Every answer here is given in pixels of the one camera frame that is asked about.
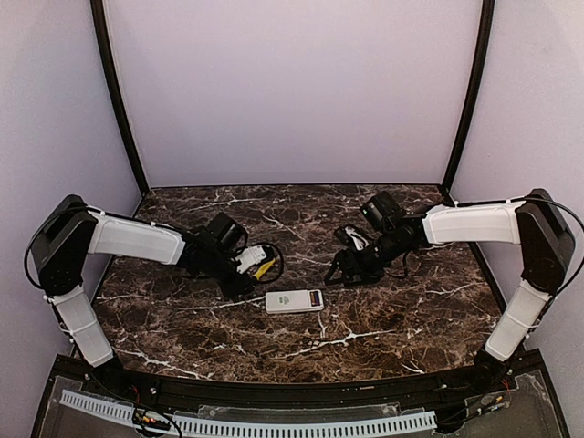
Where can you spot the white slotted cable duct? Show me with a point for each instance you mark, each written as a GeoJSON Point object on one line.
{"type": "Point", "coordinates": [215, 421]}

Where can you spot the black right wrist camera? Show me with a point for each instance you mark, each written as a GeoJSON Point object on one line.
{"type": "Point", "coordinates": [352, 237]}

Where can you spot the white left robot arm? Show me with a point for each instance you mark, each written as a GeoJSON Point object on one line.
{"type": "Point", "coordinates": [59, 255]}

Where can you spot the yellow handled screwdriver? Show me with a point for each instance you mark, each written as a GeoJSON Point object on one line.
{"type": "Point", "coordinates": [263, 269]}

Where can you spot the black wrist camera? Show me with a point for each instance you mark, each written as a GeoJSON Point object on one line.
{"type": "Point", "coordinates": [352, 237]}
{"type": "Point", "coordinates": [250, 256]}

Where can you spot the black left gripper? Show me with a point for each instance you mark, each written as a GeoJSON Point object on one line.
{"type": "Point", "coordinates": [234, 285]}

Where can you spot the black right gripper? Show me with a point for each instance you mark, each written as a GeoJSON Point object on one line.
{"type": "Point", "coordinates": [358, 265]}

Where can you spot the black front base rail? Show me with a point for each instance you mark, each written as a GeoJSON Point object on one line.
{"type": "Point", "coordinates": [443, 390]}

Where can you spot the black corner post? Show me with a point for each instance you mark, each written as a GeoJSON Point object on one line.
{"type": "Point", "coordinates": [115, 95]}
{"type": "Point", "coordinates": [471, 95]}

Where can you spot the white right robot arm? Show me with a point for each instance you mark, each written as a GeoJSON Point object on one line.
{"type": "Point", "coordinates": [526, 242]}

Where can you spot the black left corner post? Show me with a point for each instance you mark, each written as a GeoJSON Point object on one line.
{"type": "Point", "coordinates": [115, 95]}

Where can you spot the white remote control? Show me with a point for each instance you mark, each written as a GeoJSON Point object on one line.
{"type": "Point", "coordinates": [289, 302]}

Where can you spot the black right corner post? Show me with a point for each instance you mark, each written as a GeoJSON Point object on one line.
{"type": "Point", "coordinates": [471, 95]}

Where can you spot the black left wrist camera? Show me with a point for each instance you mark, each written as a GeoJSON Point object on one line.
{"type": "Point", "coordinates": [250, 256]}

